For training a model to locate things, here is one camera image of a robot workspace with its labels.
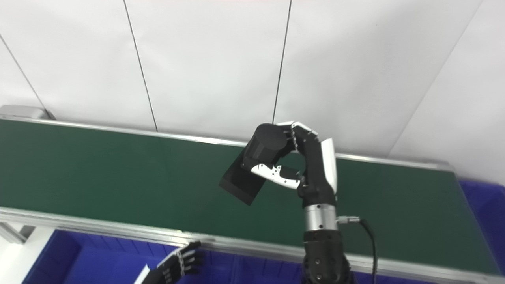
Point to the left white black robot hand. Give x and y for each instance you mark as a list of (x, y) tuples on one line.
[(169, 270)]

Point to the black cylinder block part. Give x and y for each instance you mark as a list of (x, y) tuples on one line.
[(264, 148)]

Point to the green conveyor belt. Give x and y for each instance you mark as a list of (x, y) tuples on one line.
[(118, 173)]

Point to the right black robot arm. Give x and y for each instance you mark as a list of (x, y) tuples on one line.
[(323, 252)]

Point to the aluminium conveyor leg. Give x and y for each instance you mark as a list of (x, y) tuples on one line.
[(14, 232)]

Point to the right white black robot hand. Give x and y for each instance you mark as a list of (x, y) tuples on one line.
[(317, 177)]

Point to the grey conveyor end housing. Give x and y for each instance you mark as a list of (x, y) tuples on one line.
[(23, 111)]

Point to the blue plastic bin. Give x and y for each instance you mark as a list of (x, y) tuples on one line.
[(268, 272), (102, 260), (485, 213)]

